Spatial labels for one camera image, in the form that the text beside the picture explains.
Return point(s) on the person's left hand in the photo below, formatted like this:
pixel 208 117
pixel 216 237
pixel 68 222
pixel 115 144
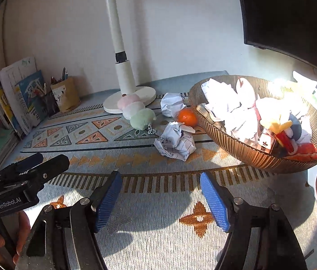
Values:
pixel 22 230

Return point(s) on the orange mandarin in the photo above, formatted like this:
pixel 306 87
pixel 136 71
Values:
pixel 188 116

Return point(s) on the row of books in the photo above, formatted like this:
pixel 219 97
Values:
pixel 20 95

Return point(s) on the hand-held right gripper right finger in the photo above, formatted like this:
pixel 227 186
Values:
pixel 216 199

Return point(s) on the white desk lamp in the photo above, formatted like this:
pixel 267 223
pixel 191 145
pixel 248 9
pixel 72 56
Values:
pixel 120 76

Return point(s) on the crumpled printed paper ball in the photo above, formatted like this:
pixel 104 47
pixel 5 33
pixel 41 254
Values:
pixel 175 142

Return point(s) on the dark pen cup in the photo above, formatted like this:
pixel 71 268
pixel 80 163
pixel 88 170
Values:
pixel 47 104

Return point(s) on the small brown printed box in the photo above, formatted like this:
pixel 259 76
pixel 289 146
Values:
pixel 268 144

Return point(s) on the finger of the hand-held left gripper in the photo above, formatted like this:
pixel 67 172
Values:
pixel 30 160
pixel 54 164

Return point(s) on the brown paper pen holder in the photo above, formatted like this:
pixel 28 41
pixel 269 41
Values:
pixel 65 98

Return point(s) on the white pink plush toy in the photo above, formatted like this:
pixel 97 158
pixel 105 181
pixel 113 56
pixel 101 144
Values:
pixel 246 90

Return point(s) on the green white tissue box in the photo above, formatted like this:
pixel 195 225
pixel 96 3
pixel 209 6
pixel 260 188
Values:
pixel 304 80

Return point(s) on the black monitor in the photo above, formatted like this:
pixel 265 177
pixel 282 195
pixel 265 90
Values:
pixel 287 11

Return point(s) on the red snack packet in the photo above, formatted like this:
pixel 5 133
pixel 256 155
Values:
pixel 310 150

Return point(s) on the bunch of pens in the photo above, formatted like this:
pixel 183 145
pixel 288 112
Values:
pixel 63 74

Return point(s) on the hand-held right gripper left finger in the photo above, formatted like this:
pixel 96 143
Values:
pixel 107 199

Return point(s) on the amber ribbed glass bowl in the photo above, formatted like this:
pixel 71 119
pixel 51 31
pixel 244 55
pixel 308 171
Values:
pixel 245 157

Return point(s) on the patterned woven table mat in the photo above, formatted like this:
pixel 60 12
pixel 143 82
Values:
pixel 152 230

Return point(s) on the pastel plush dango toy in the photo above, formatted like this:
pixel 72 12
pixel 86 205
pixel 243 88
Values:
pixel 141 115

